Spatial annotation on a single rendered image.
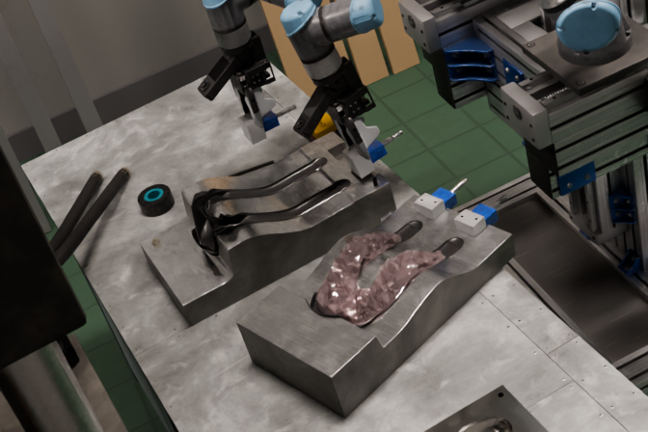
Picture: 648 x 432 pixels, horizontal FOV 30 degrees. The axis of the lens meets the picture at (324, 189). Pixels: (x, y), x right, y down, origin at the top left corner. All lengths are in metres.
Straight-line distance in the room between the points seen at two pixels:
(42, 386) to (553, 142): 1.64
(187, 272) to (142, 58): 2.31
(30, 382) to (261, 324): 1.25
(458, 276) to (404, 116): 2.05
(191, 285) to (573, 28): 0.92
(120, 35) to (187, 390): 2.52
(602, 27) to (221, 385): 0.98
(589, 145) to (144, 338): 1.01
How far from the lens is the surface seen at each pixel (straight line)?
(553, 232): 3.36
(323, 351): 2.17
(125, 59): 4.74
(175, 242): 2.61
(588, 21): 2.28
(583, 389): 2.16
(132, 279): 2.67
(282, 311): 2.27
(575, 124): 2.52
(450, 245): 2.40
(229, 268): 2.47
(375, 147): 2.54
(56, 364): 1.05
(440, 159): 4.05
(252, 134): 2.73
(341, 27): 2.35
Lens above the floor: 2.41
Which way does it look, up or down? 36 degrees down
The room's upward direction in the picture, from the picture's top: 17 degrees counter-clockwise
